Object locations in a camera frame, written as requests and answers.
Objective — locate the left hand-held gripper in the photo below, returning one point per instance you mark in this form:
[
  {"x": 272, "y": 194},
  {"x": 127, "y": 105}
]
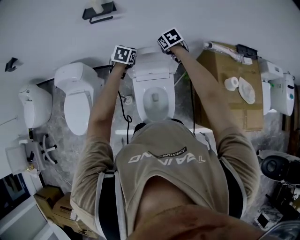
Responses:
[{"x": 122, "y": 54}]

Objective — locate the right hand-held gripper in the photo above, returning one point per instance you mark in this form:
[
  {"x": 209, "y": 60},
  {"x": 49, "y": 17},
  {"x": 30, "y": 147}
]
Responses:
[{"x": 171, "y": 37}]

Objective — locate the person's right forearm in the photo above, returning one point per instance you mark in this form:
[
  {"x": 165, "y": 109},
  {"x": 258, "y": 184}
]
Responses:
[{"x": 206, "y": 89}]

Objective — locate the person's left forearm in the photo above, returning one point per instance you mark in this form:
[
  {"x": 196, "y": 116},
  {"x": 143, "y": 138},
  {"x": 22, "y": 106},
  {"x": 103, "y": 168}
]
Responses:
[{"x": 103, "y": 112}]

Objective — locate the white tankless toilet bowl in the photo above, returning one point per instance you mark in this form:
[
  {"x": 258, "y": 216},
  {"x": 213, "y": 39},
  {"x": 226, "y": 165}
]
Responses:
[{"x": 140, "y": 110}]

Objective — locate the white toilet with tall tank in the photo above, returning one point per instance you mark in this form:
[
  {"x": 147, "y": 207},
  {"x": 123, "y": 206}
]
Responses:
[{"x": 77, "y": 112}]

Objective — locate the white toilet paper roll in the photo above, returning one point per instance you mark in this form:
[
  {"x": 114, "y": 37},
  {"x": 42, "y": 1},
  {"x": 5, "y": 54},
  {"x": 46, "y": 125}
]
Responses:
[{"x": 230, "y": 84}]

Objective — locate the white toilet with flat tank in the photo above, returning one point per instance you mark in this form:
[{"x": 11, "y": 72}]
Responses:
[{"x": 272, "y": 70}]

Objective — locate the white toilet with teal button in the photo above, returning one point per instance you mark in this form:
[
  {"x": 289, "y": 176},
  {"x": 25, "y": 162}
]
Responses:
[{"x": 283, "y": 98}]

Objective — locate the green bottle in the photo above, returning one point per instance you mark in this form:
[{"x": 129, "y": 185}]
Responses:
[{"x": 185, "y": 76}]

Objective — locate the round floor drain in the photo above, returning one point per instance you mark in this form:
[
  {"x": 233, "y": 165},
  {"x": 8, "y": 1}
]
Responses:
[{"x": 129, "y": 100}]

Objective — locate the plastic-wrapped white tube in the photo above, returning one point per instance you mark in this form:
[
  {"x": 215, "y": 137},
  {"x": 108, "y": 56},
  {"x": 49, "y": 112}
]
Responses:
[{"x": 222, "y": 48}]

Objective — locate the black trousers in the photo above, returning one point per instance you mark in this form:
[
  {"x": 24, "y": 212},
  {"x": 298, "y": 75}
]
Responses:
[{"x": 140, "y": 127}]

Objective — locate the black metal rack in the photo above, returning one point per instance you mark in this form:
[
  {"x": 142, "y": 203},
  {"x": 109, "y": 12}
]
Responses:
[{"x": 246, "y": 50}]

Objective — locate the small white box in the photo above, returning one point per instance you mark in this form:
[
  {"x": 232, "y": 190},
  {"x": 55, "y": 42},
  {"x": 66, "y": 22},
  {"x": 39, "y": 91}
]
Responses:
[{"x": 247, "y": 61}]

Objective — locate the white oval pad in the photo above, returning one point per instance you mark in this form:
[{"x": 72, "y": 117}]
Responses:
[{"x": 247, "y": 90}]

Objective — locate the large cardboard box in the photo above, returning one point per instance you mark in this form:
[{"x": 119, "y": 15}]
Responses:
[{"x": 234, "y": 117}]

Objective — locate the white office chair base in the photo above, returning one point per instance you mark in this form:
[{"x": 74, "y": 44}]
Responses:
[{"x": 44, "y": 146}]

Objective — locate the beige t-shirt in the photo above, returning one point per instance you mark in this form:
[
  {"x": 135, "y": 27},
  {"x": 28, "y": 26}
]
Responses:
[{"x": 168, "y": 168}]

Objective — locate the white square panel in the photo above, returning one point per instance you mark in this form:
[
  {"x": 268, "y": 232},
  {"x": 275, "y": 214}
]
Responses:
[{"x": 15, "y": 160}]

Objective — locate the black grey-edged harness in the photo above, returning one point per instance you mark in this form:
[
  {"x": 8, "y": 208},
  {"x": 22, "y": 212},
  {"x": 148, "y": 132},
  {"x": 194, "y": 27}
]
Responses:
[{"x": 107, "y": 206}]

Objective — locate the brown wooden cabinet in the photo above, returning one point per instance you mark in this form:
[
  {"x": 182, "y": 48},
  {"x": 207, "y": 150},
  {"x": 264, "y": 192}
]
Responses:
[{"x": 294, "y": 131}]

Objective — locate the small cardboard box dark label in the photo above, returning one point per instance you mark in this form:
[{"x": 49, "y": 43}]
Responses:
[{"x": 47, "y": 195}]

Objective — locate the cardboard box with printed lines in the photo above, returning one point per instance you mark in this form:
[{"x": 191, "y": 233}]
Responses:
[{"x": 63, "y": 215}]

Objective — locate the person's neck and face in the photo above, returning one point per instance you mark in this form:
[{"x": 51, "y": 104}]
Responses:
[{"x": 187, "y": 225}]

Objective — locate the black wall paper holder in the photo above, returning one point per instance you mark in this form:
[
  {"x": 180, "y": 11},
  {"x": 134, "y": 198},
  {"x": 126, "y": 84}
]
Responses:
[{"x": 86, "y": 12}]

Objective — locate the small black wall bracket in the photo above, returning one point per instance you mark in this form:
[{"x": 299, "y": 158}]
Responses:
[{"x": 10, "y": 65}]

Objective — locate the dark window with white frame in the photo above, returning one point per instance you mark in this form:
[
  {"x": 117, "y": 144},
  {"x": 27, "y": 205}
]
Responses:
[{"x": 11, "y": 189}]

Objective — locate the grey head mount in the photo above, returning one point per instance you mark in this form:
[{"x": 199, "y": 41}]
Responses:
[{"x": 286, "y": 232}]

